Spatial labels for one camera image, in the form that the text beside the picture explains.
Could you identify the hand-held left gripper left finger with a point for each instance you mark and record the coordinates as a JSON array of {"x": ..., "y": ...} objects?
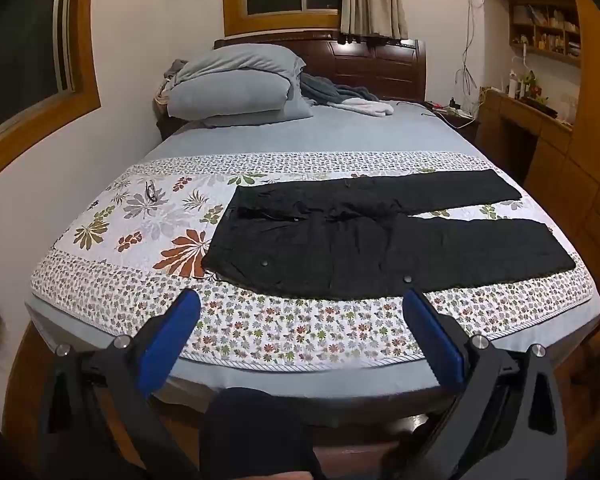
[{"x": 172, "y": 340}]

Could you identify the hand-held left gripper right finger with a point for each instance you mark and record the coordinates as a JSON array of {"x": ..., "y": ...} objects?
[{"x": 430, "y": 330}]

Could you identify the black pants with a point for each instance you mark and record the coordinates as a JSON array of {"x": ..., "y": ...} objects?
[{"x": 355, "y": 250}]

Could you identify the floral quilt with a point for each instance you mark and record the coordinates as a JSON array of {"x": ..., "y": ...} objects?
[{"x": 130, "y": 300}]

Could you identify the person's leg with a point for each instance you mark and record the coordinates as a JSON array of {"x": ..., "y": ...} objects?
[{"x": 255, "y": 435}]

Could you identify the eyeglasses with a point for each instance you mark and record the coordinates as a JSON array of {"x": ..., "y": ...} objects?
[{"x": 151, "y": 191}]

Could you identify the wooden nightstand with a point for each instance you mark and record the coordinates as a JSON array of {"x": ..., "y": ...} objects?
[{"x": 460, "y": 127}]

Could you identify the bed with grey sheet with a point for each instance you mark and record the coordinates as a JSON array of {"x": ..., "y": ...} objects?
[{"x": 330, "y": 135}]

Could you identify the power strip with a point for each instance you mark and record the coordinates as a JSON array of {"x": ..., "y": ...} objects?
[{"x": 450, "y": 108}]

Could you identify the white cloth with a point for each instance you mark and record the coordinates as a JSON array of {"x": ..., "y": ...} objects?
[{"x": 370, "y": 107}]

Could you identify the puffy grey pillow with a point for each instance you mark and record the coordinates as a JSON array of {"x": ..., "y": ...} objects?
[{"x": 230, "y": 102}]

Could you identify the white bottle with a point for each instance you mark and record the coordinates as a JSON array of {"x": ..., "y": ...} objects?
[{"x": 513, "y": 86}]

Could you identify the grey crumpled blanket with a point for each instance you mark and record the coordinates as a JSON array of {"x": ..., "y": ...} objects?
[{"x": 325, "y": 90}]

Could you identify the dark wooden headboard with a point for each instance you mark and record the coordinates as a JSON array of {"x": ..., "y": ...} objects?
[{"x": 375, "y": 70}]

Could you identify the grey crumpled cloth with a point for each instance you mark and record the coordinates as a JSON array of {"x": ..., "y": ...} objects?
[{"x": 175, "y": 72}]

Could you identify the wooden cabinet unit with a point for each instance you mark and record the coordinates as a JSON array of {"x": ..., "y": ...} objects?
[{"x": 590, "y": 110}]

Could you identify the cluttered wooden shelf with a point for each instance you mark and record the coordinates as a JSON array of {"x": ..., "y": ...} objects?
[{"x": 545, "y": 30}]

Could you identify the large wooden framed window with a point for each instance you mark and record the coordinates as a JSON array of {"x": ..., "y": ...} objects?
[{"x": 25, "y": 50}]

